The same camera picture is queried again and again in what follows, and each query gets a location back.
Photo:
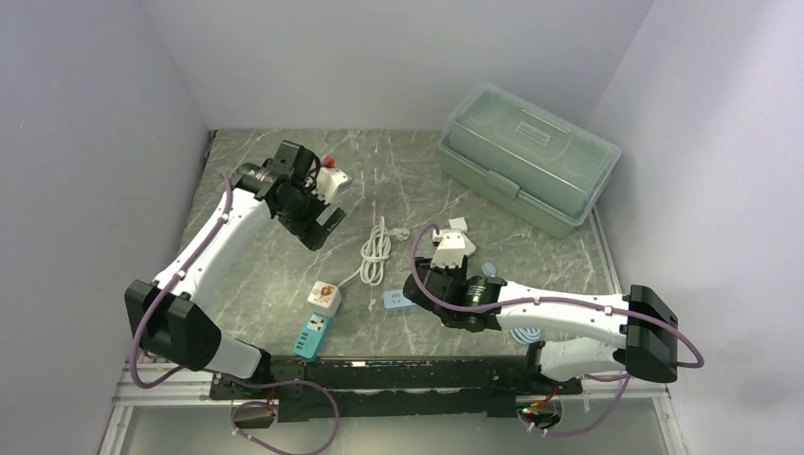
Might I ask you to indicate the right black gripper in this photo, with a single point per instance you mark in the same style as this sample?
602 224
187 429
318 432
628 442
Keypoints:
459 273

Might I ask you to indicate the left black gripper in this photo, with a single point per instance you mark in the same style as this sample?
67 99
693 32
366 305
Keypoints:
310 231

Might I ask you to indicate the light blue power strip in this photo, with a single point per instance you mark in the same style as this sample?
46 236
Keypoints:
395 300

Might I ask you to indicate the white cube socket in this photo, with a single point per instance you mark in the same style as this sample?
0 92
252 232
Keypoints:
324 298

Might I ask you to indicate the teal power strip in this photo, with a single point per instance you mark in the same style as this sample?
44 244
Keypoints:
374 253

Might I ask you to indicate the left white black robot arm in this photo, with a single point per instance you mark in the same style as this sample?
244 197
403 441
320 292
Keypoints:
167 314

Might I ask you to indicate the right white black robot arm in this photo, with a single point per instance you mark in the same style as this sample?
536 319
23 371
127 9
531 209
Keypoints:
636 332

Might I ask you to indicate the small white charger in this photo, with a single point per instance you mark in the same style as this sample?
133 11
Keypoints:
458 224

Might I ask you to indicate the green plastic toolbox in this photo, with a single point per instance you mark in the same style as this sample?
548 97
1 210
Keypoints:
538 166

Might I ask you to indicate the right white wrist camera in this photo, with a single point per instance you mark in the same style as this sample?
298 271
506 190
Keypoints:
452 247

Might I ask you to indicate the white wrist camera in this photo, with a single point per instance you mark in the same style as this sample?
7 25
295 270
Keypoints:
329 181
452 247

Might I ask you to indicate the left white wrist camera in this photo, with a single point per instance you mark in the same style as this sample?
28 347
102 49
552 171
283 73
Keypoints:
329 181

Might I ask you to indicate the black base frame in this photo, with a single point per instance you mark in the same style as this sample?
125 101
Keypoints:
491 385

